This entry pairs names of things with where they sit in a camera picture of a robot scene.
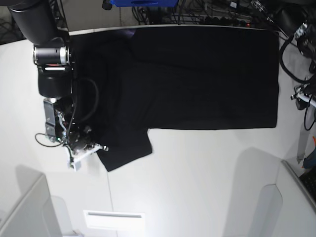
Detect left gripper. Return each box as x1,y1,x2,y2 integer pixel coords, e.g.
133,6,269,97
291,85,316,110

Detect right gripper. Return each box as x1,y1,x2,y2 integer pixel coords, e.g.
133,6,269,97
64,125,95,155

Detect black T-shirt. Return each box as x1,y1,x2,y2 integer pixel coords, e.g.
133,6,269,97
73,27,279,172

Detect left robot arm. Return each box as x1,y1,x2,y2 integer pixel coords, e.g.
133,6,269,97
250,0,316,110

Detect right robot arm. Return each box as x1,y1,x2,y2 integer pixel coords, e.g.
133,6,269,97
0,0,102,156

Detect black keyboard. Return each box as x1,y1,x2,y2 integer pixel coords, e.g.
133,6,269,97
299,170,316,200

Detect blue box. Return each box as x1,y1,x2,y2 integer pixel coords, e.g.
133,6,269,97
110,0,178,7

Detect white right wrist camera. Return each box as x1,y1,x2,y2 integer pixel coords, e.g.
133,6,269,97
63,143,109,171

